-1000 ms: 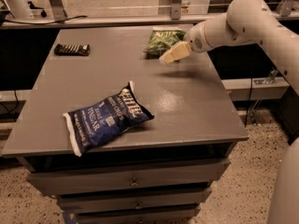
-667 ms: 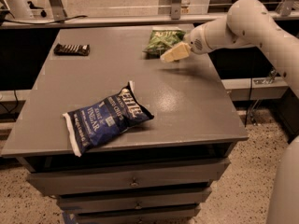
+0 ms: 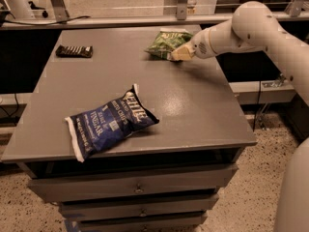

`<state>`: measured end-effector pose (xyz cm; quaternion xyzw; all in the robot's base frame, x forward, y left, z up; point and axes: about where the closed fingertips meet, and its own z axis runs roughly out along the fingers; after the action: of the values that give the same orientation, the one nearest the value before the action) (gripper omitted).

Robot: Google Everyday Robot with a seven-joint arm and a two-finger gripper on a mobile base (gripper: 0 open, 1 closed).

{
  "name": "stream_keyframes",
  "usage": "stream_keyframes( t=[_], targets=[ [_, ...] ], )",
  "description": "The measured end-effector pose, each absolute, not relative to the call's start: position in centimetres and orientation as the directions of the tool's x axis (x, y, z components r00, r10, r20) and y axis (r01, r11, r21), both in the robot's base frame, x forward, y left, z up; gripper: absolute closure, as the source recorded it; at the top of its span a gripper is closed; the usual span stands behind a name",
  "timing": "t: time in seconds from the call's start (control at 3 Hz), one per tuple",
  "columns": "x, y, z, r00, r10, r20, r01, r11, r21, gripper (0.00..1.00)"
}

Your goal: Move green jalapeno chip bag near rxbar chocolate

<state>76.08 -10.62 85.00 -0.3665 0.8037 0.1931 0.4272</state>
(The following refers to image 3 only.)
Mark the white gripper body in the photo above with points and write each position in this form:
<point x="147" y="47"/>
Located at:
<point x="200" y="47"/>

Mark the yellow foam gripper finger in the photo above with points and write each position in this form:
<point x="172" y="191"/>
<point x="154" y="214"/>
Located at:
<point x="182" y="53"/>

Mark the green jalapeno chip bag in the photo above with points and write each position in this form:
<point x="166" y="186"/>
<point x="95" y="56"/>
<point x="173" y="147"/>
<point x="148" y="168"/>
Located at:
<point x="166" y="41"/>

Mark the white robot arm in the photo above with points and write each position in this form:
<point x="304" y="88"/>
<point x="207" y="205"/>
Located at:
<point x="253" y="27"/>

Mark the rxbar chocolate bar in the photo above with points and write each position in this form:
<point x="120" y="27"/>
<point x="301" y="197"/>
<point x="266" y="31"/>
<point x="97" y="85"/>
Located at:
<point x="74" y="51"/>

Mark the blue kettle chip bag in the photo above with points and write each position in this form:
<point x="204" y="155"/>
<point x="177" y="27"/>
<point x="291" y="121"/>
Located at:
<point x="99" y="129"/>

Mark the grey drawer cabinet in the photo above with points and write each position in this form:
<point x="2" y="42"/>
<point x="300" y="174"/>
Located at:
<point x="123" y="142"/>

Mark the top drawer knob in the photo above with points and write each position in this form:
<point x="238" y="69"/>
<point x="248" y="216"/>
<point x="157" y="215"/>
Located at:
<point x="139" y="190"/>

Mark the drawer knob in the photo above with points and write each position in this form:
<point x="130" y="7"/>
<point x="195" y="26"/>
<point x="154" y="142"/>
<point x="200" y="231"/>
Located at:
<point x="143" y="214"/>
<point x="139" y="190"/>

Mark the grey metal rail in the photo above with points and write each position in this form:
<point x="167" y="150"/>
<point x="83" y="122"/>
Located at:
<point x="85" y="22"/>

